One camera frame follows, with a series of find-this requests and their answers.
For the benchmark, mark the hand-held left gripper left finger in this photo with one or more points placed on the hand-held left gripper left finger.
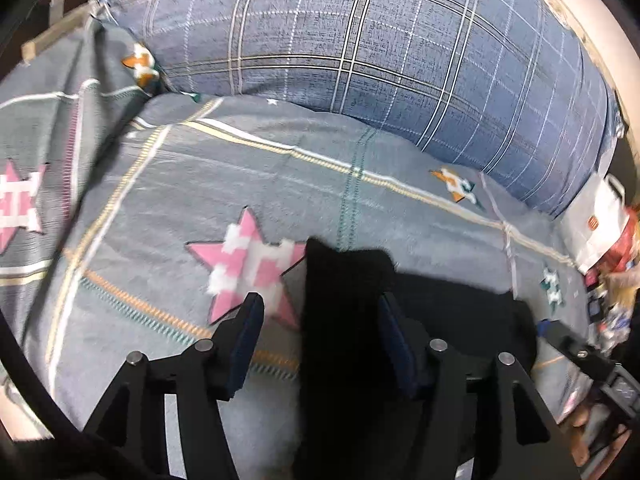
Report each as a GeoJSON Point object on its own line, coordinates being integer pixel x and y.
{"type": "Point", "coordinates": [244, 347]}

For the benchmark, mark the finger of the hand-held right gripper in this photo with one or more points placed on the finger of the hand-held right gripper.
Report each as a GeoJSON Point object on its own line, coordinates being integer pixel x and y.
{"type": "Point", "coordinates": [570, 345]}

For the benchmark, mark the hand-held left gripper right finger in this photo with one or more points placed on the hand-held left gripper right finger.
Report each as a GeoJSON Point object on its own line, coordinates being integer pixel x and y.
{"type": "Point", "coordinates": [400, 345]}

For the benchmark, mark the black pants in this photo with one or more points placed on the black pants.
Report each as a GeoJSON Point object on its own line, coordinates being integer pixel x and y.
{"type": "Point", "coordinates": [345, 310]}

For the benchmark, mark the person's right hand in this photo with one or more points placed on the person's right hand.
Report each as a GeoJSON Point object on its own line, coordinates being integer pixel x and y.
{"type": "Point", "coordinates": [580, 419]}

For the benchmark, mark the pile of colourful packets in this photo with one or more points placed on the pile of colourful packets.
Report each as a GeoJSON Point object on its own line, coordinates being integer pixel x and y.
{"type": "Point", "coordinates": [612, 310]}

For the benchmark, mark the red plastic bag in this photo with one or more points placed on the red plastic bag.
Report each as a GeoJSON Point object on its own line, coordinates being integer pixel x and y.
{"type": "Point", "coordinates": [625, 250]}

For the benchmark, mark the white paper bag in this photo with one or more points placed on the white paper bag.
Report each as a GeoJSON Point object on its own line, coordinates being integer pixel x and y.
{"type": "Point", "coordinates": [592, 230]}

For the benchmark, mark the grey star-print bedsheet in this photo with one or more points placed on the grey star-print bedsheet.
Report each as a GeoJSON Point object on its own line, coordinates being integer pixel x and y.
{"type": "Point", "coordinates": [200, 185]}

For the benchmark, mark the blue plaid pillow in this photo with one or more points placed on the blue plaid pillow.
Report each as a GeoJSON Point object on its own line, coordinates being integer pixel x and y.
{"type": "Point", "coordinates": [375, 60]}

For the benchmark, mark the cream bed headboard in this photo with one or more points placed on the cream bed headboard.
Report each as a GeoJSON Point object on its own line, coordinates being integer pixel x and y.
{"type": "Point", "coordinates": [585, 15]}

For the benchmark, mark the brown wooden bed frame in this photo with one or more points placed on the brown wooden bed frame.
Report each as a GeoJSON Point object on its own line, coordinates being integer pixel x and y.
{"type": "Point", "coordinates": [45, 40]}

